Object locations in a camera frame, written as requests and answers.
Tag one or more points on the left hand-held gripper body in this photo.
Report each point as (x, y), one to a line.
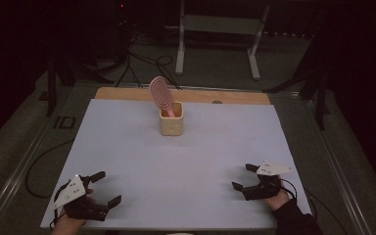
(73, 194)

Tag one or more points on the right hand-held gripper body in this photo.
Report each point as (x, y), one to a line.
(267, 182)

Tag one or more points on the beige square cup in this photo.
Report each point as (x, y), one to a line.
(171, 125)

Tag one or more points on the pink hairbrush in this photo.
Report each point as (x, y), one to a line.
(160, 93)

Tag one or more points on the person's right hand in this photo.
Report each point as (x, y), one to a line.
(279, 199)

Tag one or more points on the white table mat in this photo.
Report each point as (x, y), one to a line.
(150, 169)

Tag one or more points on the black rectangular floor marker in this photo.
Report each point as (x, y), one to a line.
(64, 122)

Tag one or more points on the wooden table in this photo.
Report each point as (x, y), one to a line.
(202, 95)

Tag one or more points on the black tripod stand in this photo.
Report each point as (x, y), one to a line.
(319, 94)
(54, 84)

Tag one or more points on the white metal stand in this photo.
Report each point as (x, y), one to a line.
(222, 24)

